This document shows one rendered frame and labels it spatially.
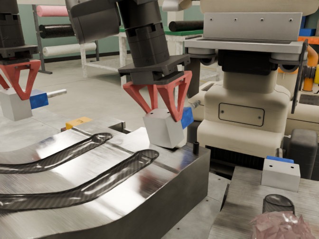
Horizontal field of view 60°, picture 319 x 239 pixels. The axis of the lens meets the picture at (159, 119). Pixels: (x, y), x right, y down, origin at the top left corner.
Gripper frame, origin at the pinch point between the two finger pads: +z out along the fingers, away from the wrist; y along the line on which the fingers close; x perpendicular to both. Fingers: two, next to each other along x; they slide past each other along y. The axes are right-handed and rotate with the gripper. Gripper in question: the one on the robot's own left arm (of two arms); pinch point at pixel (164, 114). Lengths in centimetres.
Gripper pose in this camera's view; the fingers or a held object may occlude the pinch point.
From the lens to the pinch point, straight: 46.4
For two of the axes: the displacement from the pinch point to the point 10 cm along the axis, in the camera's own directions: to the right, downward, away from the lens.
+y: 7.5, 0.8, -6.6
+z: 2.3, 9.0, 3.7
